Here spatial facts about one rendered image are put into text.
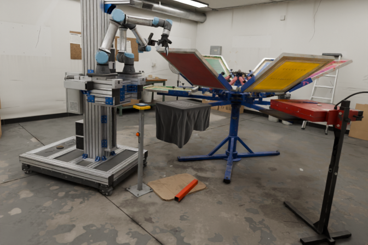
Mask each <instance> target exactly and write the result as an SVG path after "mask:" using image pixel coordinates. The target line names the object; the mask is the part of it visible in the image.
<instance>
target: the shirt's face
mask: <svg viewBox="0 0 368 245"><path fill-rule="evenodd" d="M176 101H185V102H190V103H195V104H199V105H197V106H189V107H181V106H177V105H174V104H169V103H167V102H176ZM157 103H161V104H165V105H168V106H172V107H176V108H181V109H187V108H194V107H201V106H208V105H211V104H206V103H201V102H196V101H191V100H186V99H184V100H174V101H164V102H157Z"/></svg>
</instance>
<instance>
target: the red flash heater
mask: <svg viewBox="0 0 368 245"><path fill-rule="evenodd" d="M306 102H313V103H306ZM316 103H318V104H319V105H322V106H317V104H316ZM270 104H271V107H270V108H272V109H275V110H278V111H281V112H284V113H287V114H290V115H293V116H296V117H299V118H302V119H305V120H308V121H311V122H327V125H335V124H336V120H337V114H338V109H340V107H338V106H337V110H335V109H334V105H330V104H326V103H321V102H317V101H312V100H287V99H271V101H270ZM349 111H350V112H349V118H350V119H351V121H356V118H354V117H353V115H356V116H358V111H357V110H352V109H350V110H349Z"/></svg>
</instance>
